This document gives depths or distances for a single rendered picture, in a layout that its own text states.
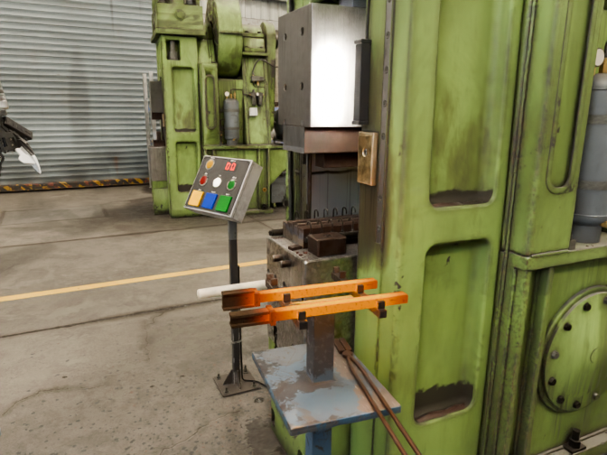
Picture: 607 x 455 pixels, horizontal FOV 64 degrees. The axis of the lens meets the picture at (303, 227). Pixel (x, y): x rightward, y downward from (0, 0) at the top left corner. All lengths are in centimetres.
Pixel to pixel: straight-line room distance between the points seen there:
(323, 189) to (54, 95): 779
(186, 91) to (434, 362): 537
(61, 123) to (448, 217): 844
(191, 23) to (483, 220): 540
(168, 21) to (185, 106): 101
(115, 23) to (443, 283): 858
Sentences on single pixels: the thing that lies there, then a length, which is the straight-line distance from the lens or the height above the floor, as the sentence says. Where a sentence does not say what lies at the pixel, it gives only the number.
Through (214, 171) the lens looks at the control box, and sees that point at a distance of 236.
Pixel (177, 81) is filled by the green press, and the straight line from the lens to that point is 663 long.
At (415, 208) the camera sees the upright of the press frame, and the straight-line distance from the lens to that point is 154.
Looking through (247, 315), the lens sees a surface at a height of 97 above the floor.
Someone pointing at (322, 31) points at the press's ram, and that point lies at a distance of 175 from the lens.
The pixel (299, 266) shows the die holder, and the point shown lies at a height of 88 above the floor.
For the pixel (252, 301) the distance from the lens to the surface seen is 127.
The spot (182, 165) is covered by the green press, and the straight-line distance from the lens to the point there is 665.
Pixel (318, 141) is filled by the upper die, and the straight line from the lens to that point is 178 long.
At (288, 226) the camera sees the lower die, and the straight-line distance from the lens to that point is 194.
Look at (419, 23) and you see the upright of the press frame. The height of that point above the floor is 167.
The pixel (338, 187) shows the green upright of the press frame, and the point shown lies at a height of 109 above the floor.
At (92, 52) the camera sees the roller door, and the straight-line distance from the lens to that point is 960.
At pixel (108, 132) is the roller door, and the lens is 960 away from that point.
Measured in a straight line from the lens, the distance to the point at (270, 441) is 233.
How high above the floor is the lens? 143
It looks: 14 degrees down
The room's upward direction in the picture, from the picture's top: 1 degrees clockwise
